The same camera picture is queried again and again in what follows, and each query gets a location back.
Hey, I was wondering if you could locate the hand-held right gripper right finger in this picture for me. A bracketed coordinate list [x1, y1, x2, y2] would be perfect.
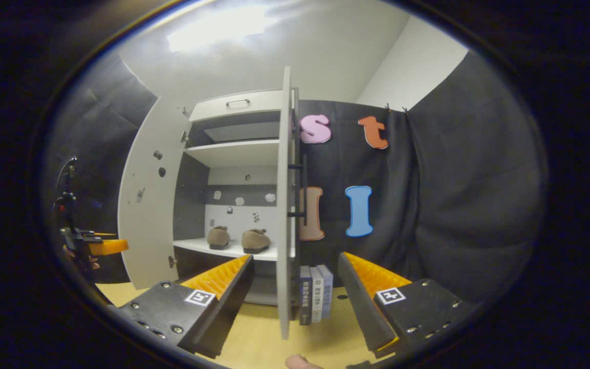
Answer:
[337, 251, 475, 359]

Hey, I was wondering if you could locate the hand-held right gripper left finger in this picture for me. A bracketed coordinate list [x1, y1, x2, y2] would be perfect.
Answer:
[119, 254, 255, 359]

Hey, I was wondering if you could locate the white shoe cabinet door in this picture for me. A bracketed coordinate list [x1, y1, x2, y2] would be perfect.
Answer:
[117, 95, 192, 290]
[276, 66, 301, 340]

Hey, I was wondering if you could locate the brown fuzzy shoe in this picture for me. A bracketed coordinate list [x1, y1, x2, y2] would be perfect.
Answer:
[207, 225, 231, 251]
[241, 229, 271, 255]

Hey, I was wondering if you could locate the white shoe cabinet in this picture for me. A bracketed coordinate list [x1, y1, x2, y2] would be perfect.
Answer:
[172, 90, 301, 307]

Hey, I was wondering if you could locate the white cabinet shelf board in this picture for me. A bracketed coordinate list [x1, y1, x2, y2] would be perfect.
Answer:
[184, 139, 280, 168]
[173, 237, 296, 262]

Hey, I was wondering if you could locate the white cabinet drawer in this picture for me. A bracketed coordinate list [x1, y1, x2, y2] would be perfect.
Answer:
[189, 90, 283, 122]

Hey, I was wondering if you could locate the white book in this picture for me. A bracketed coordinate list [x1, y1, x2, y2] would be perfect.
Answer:
[309, 266, 325, 323]

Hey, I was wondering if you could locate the dark blue book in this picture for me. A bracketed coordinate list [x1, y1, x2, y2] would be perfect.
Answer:
[299, 265, 312, 326]

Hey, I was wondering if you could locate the black backdrop cloth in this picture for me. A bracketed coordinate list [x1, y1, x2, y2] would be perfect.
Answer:
[44, 51, 549, 305]

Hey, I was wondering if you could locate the black door handle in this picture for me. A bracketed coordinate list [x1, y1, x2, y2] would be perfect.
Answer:
[287, 163, 309, 227]

